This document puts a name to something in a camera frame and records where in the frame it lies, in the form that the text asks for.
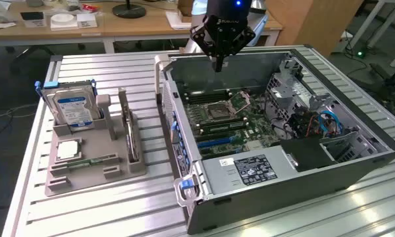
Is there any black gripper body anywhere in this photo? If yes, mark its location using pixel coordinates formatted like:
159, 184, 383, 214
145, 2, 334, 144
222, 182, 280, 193
203, 0, 252, 56

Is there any graphics card with fan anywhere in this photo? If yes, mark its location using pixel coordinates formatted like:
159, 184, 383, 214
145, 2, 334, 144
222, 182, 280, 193
117, 87, 143, 165

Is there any white paper stack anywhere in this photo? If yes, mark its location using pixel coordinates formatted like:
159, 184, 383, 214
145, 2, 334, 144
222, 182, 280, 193
165, 11, 194, 30

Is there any cardboard box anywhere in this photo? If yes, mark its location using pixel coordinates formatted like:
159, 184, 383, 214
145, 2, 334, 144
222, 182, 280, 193
176, 0, 195, 17

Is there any wooden desk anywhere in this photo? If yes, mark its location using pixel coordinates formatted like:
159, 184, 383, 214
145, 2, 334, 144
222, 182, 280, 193
0, 0, 284, 47

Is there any wooden cabinet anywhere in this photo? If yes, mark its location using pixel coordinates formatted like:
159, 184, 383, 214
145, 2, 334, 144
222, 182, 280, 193
264, 0, 364, 56

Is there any black RAM slot bank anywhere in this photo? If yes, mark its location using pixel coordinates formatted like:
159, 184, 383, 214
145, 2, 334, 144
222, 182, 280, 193
185, 90, 230, 104

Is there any black round stand base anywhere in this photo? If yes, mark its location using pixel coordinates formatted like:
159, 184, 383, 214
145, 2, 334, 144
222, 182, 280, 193
111, 0, 148, 19

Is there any metal socket cover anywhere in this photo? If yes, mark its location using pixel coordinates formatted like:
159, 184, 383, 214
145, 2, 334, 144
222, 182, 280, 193
228, 90, 251, 116

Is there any silver disk bay cage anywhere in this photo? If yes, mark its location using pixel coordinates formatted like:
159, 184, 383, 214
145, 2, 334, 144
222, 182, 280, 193
264, 58, 316, 124

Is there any white device with green light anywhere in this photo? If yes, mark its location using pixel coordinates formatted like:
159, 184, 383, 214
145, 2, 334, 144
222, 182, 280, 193
332, 31, 371, 60

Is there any green motherboard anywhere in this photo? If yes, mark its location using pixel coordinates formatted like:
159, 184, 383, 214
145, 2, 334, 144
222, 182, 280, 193
180, 86, 284, 158

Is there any small white box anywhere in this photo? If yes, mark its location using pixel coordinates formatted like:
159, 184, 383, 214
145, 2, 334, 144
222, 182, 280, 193
76, 13, 99, 29

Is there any red packet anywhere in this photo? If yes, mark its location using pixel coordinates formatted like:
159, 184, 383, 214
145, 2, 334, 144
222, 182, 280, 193
80, 2, 99, 13

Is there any black expansion slot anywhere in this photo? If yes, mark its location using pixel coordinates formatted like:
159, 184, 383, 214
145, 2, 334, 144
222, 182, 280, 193
196, 132, 234, 143

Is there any white round dish box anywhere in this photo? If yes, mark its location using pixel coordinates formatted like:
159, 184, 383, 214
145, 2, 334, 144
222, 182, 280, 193
49, 13, 80, 32

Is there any blue expansion slot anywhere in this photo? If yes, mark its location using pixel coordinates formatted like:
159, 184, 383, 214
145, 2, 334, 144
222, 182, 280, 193
198, 137, 242, 149

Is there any hard disk with blue label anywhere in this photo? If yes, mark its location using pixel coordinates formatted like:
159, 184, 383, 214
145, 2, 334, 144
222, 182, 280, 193
41, 83, 96, 132

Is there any blue disk caddy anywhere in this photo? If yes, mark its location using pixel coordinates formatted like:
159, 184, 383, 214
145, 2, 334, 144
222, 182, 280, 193
35, 78, 99, 119

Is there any black fan shroud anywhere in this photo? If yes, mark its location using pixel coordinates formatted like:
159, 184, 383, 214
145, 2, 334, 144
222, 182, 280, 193
280, 137, 339, 173

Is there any white box with black top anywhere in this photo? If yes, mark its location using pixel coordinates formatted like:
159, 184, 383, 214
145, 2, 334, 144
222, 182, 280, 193
19, 11, 48, 28

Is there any black chair base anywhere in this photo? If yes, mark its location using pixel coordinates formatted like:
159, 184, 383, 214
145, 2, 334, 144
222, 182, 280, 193
5, 43, 87, 74

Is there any grey parts rack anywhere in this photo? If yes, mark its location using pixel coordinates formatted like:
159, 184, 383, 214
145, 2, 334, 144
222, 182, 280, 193
45, 93, 148, 198

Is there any grey power supply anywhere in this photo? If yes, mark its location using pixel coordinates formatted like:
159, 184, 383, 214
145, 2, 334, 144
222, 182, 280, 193
192, 145, 299, 196

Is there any silver CPU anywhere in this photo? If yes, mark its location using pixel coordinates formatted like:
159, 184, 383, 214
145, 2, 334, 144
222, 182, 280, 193
56, 141, 81, 160

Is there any green RAM stick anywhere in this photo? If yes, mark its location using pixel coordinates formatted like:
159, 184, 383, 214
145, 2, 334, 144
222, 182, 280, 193
65, 155, 117, 170

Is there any black open PC case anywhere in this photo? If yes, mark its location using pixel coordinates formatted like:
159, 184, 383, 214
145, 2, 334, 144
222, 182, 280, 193
153, 44, 395, 235

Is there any white desk frame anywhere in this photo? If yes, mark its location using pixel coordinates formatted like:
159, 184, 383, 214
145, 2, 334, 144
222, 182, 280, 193
347, 0, 395, 67

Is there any orange wire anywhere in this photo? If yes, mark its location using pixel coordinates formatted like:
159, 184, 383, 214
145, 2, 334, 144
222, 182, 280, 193
308, 115, 318, 137

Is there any blue wire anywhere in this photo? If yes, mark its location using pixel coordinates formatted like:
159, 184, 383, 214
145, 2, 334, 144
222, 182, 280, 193
318, 111, 346, 135

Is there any grey disk bay bracket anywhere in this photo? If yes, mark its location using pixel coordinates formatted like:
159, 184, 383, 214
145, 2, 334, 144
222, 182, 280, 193
319, 128, 388, 163

